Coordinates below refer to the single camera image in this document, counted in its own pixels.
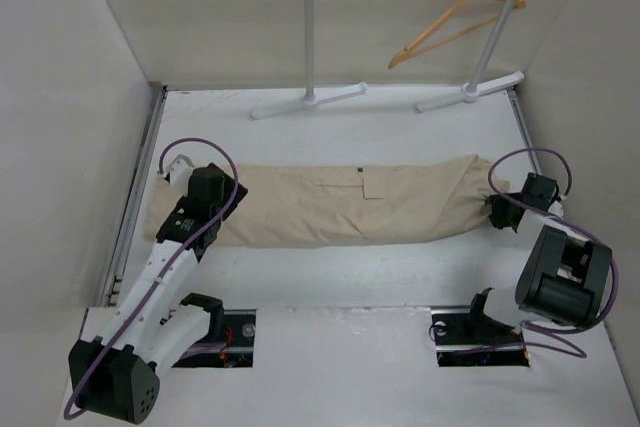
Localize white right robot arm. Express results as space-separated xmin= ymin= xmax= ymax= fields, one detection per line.
xmin=463 ymin=173 xmax=613 ymax=343

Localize wooden clothes hanger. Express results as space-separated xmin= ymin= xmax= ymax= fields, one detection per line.
xmin=387 ymin=0 xmax=527 ymax=71

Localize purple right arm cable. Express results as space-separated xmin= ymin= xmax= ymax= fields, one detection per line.
xmin=487 ymin=147 xmax=621 ymax=360

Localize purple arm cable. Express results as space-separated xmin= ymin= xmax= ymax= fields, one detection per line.
xmin=65 ymin=137 xmax=241 ymax=421
xmin=487 ymin=147 xmax=621 ymax=360

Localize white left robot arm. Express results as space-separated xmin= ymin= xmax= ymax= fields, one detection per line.
xmin=63 ymin=164 xmax=247 ymax=425

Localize white clothes rack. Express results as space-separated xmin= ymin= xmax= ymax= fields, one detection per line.
xmin=249 ymin=0 xmax=541 ymax=120

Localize beige trousers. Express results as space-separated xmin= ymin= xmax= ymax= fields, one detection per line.
xmin=140 ymin=153 xmax=512 ymax=250

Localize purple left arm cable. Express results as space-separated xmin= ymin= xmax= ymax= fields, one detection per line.
xmin=65 ymin=137 xmax=241 ymax=421

